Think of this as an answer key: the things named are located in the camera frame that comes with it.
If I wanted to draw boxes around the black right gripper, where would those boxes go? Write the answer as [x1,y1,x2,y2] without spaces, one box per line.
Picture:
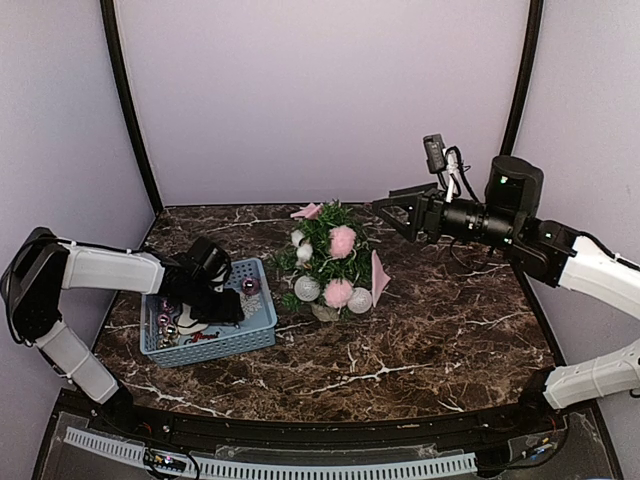
[372,182,519,251]

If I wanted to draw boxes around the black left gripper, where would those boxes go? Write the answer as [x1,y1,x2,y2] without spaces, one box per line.
[177,278,242,323]

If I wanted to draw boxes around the pink fluffy pompom ornament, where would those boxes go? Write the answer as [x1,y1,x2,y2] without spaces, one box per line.
[329,225,357,259]

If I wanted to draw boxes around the pink fabric triangle piece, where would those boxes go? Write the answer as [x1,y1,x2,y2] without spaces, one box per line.
[371,250,391,307]

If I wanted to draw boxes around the small green christmas tree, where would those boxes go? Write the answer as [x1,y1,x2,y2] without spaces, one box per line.
[272,200,389,321]

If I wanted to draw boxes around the pink fabric bow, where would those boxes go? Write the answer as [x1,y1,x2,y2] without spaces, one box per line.
[290,203,324,220]

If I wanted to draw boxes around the white ball string lights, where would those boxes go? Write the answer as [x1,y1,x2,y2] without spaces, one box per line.
[290,225,372,308]

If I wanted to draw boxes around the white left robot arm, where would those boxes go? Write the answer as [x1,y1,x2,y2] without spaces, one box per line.
[1,226,244,436]

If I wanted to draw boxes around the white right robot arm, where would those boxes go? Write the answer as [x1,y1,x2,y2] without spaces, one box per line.
[373,134,639,434]

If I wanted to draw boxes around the light blue plastic basket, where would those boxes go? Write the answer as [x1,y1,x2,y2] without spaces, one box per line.
[138,258,279,369]

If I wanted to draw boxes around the white perforated cable tray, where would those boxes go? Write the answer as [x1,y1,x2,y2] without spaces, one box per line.
[62,428,479,480]

